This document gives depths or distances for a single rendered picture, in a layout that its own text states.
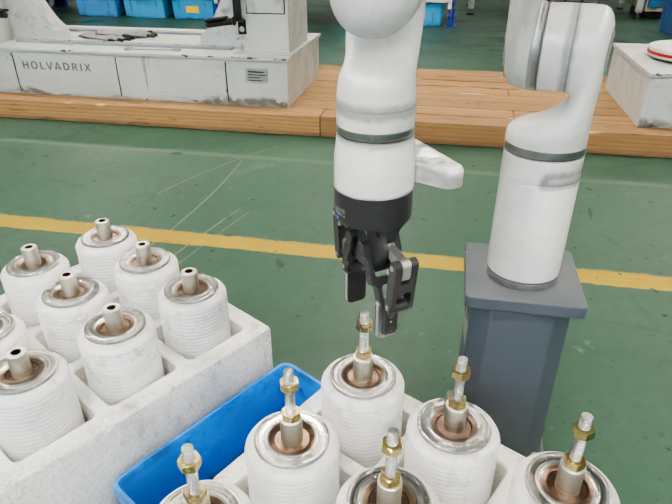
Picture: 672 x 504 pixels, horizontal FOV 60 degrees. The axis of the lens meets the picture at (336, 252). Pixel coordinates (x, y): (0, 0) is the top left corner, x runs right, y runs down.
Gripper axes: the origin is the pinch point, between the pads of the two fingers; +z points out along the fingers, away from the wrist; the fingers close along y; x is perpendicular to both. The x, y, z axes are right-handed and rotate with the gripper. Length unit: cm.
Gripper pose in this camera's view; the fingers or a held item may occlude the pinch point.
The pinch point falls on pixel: (370, 306)
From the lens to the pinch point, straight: 62.6
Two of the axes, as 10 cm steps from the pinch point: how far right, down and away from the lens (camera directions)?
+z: 0.0, 8.6, 5.0
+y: 4.2, 4.6, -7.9
